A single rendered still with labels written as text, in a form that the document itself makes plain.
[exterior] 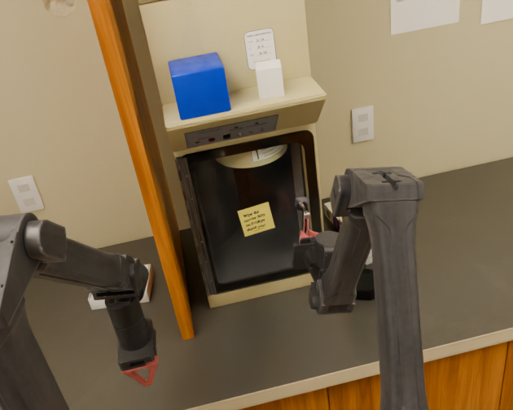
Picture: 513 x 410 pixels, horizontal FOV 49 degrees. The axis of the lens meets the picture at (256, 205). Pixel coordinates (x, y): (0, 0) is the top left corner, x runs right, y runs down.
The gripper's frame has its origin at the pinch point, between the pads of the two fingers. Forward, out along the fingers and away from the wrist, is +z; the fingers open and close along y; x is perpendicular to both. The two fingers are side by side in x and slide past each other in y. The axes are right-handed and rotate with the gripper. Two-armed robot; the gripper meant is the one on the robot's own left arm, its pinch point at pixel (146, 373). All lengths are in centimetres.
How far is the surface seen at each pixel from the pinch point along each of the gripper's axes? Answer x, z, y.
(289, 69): -41, -43, 32
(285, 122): -38, -34, 27
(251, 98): -32, -41, 26
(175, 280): -7.8, -2.5, 23.7
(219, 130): -24.0, -36.1, 24.5
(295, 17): -44, -53, 32
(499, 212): -102, 16, 45
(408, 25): -87, -34, 75
